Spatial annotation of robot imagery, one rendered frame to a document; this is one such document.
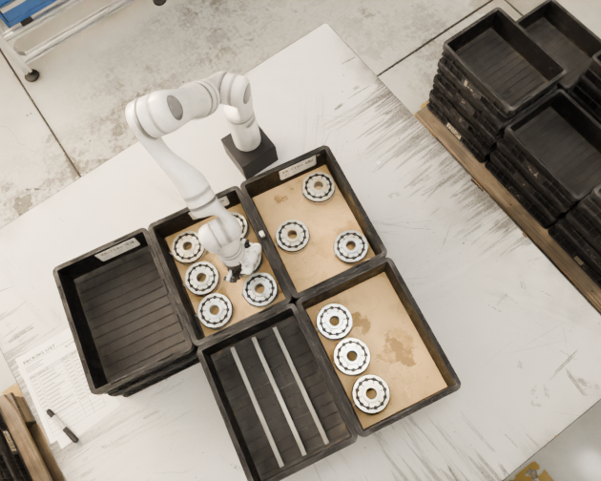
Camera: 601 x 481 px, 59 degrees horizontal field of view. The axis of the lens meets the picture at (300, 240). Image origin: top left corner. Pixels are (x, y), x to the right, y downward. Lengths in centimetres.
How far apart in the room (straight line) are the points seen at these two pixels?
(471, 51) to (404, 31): 74
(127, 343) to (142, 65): 187
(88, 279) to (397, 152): 110
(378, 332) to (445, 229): 45
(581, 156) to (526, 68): 43
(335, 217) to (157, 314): 61
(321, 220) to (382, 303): 32
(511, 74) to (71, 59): 230
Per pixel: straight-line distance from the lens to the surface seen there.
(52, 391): 189
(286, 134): 194
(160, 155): 123
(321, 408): 154
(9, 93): 340
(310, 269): 160
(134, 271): 171
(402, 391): 155
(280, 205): 168
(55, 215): 205
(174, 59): 313
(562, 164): 241
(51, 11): 316
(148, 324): 166
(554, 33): 291
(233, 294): 161
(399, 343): 156
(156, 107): 117
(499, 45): 250
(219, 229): 128
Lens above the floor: 237
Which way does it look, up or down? 71 degrees down
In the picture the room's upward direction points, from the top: 11 degrees counter-clockwise
